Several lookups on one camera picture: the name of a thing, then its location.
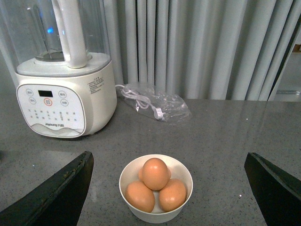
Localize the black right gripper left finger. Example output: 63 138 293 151
0 152 94 226

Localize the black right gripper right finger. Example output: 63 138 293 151
244 153 301 226

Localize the brown egg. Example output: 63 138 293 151
159 178 186 212
125 181 155 213
142 158 171 191
138 168 143 181

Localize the white round bowl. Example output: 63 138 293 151
119 154 193 223

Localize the clear plastic bag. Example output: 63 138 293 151
115 82 192 123

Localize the white blender with glass jar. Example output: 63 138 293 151
0 0 117 138

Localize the grey pleated curtain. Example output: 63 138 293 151
0 0 301 102

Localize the white power cord with plug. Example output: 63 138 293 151
114 84 166 121

